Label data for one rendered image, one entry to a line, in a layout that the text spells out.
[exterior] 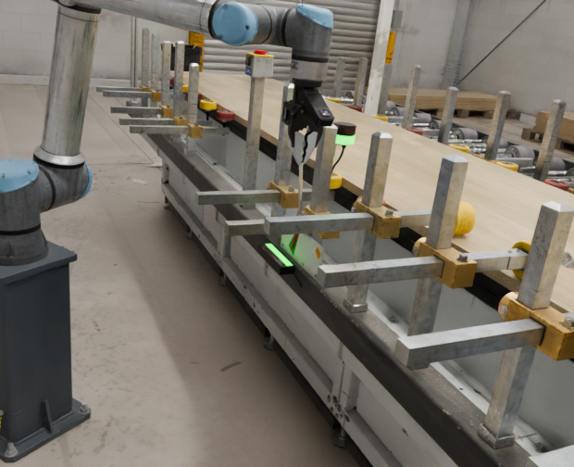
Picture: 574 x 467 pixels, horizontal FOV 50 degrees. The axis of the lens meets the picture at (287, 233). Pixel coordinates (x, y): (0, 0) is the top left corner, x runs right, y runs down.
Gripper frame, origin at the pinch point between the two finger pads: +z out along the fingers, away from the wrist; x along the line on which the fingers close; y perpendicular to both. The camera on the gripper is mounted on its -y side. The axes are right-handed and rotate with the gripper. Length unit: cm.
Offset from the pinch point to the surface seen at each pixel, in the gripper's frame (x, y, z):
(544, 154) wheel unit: -115, 28, 6
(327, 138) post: -6.8, 0.9, -5.7
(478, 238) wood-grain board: -34.1, -30.5, 11.1
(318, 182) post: -5.9, 1.3, 6.0
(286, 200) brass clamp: -5.7, 18.5, 16.9
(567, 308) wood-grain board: -26, -65, 11
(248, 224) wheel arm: 14.4, -2.9, 15.2
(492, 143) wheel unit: -115, 56, 9
